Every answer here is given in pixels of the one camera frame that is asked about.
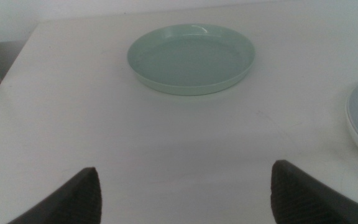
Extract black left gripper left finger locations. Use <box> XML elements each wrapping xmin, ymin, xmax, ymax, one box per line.
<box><xmin>7</xmin><ymin>167</ymin><xmax>103</xmax><ymax>224</ymax></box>

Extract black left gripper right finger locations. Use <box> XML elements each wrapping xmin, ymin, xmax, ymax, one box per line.
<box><xmin>270</xmin><ymin>159</ymin><xmax>358</xmax><ymax>224</ymax></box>

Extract pale green shallow bowl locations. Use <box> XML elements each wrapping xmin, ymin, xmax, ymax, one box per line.
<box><xmin>126</xmin><ymin>23</ymin><xmax>256</xmax><ymax>96</ymax></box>

